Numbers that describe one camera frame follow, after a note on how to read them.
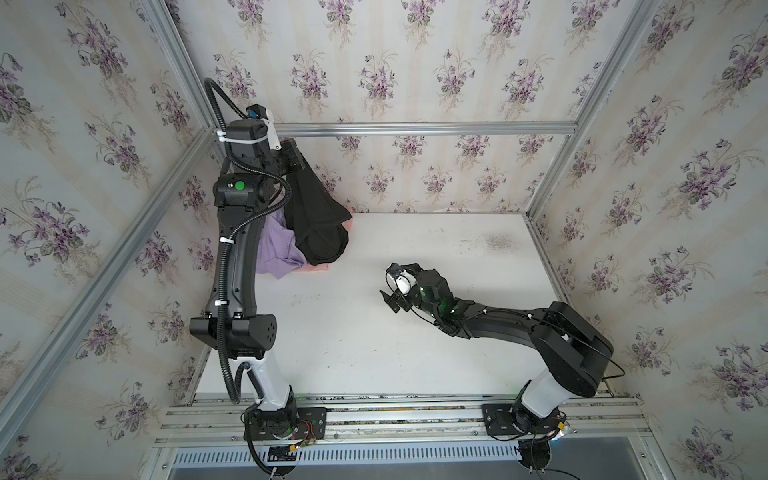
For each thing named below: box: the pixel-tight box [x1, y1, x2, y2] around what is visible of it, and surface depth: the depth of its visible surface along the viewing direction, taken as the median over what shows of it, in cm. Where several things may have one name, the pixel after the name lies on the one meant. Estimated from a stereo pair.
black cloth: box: [286, 154, 353, 265], surface depth 87 cm
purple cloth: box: [256, 209, 307, 279], surface depth 92 cm
